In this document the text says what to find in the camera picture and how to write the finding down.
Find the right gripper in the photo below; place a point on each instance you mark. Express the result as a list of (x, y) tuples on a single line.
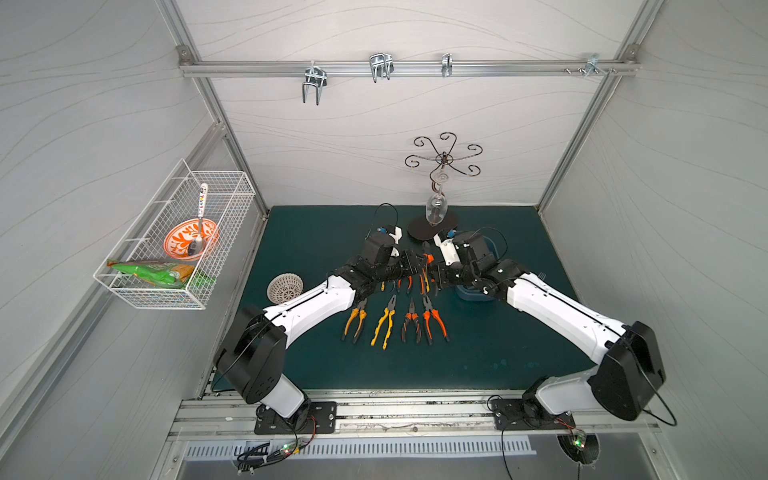
[(447, 273)]

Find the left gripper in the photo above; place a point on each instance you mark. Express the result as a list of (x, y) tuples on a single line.
[(405, 264)]

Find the orange black diagonal cutters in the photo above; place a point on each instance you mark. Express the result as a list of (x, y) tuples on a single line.
[(428, 259)]

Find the deli yellow long nose pliers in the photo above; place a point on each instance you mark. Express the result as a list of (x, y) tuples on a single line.
[(385, 323)]

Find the yellow handled end nippers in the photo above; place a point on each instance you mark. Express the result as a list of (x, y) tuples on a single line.
[(355, 321)]

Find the orange striped black pliers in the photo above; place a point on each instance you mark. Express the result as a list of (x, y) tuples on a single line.
[(411, 319)]

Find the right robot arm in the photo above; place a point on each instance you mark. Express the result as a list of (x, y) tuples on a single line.
[(628, 370)]

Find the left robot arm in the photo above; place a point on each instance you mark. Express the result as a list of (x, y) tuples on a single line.
[(252, 355)]

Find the black metal glass stand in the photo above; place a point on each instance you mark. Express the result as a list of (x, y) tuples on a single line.
[(419, 229)]

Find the clear wine glass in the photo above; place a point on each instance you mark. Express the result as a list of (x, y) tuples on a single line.
[(436, 208)]

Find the white perforated bowl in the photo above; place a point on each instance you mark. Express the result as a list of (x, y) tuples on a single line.
[(284, 287)]

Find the orange patterned plate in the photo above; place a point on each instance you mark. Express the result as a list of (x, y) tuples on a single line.
[(177, 240)]

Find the green plastic package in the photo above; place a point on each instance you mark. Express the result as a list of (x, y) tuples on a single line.
[(164, 274)]

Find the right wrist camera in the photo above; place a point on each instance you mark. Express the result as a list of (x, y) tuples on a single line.
[(448, 249)]

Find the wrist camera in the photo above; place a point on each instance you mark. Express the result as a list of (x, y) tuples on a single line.
[(395, 233), (448, 249)]

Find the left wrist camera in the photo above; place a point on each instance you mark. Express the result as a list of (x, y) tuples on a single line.
[(395, 233)]

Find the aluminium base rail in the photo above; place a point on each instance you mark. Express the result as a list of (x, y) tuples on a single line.
[(359, 414)]

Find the white handled utensil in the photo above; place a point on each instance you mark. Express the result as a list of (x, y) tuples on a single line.
[(197, 245)]

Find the white wire basket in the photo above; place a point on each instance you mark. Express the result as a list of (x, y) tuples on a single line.
[(229, 198)]

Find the aluminium hanging rail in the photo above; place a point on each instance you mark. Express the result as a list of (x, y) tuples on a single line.
[(405, 68)]

